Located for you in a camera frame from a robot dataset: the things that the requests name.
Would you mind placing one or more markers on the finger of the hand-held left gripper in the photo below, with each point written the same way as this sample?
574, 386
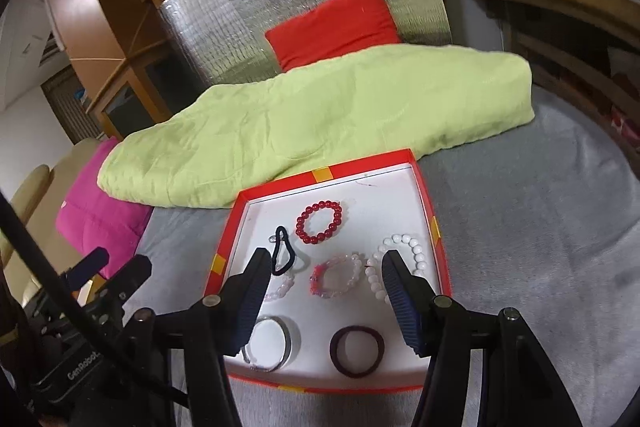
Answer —
89, 267
131, 274

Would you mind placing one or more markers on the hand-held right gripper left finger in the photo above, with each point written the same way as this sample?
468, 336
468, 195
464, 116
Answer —
250, 302

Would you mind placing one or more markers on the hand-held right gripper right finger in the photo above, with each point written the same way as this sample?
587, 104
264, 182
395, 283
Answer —
405, 302

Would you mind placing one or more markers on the silver metal bangle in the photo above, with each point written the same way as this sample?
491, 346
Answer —
286, 337

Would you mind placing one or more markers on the red cardboard box tray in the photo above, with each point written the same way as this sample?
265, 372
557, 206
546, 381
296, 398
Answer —
350, 388

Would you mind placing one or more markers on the magenta pillow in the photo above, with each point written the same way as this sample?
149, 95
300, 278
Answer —
100, 212

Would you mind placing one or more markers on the dark maroon hair band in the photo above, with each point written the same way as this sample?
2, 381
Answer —
338, 358

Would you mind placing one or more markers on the beige sofa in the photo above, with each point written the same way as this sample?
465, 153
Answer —
35, 197

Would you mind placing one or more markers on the grey bed sheet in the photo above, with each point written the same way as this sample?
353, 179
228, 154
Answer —
525, 232

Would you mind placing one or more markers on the light green quilt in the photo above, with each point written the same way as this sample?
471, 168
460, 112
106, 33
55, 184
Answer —
325, 117

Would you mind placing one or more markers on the wooden cabinet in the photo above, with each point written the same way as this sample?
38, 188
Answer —
100, 7

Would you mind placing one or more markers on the red pillow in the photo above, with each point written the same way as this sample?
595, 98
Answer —
335, 27

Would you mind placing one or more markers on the wooden shelf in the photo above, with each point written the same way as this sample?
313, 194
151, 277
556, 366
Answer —
560, 22

